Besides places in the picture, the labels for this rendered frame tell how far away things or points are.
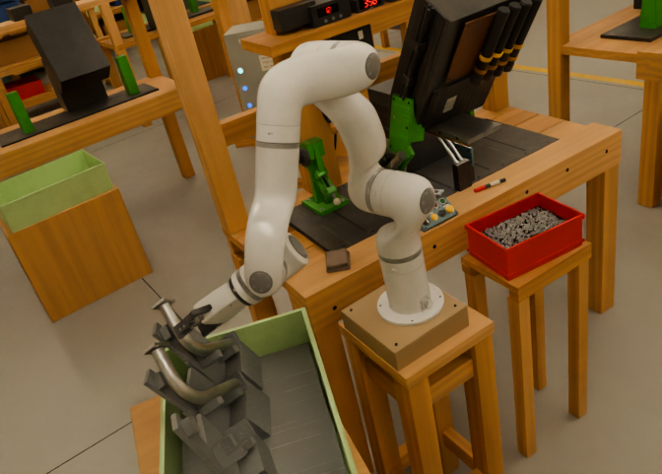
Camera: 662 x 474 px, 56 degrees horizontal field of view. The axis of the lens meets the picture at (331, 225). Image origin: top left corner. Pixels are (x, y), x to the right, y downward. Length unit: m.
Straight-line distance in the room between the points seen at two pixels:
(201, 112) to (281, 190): 1.05
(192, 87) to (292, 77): 1.02
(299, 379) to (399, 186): 0.60
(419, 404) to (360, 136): 0.76
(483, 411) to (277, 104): 1.18
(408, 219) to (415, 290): 0.26
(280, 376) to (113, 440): 1.49
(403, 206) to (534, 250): 0.67
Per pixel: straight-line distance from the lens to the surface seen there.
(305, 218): 2.38
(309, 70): 1.28
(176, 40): 2.21
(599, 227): 2.93
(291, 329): 1.83
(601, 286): 3.10
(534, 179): 2.44
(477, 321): 1.83
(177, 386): 1.48
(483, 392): 1.96
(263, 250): 1.22
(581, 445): 2.64
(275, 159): 1.25
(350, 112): 1.42
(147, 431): 1.89
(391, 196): 1.52
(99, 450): 3.14
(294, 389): 1.73
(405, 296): 1.71
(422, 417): 1.82
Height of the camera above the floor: 2.02
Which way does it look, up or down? 29 degrees down
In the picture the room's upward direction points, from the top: 13 degrees counter-clockwise
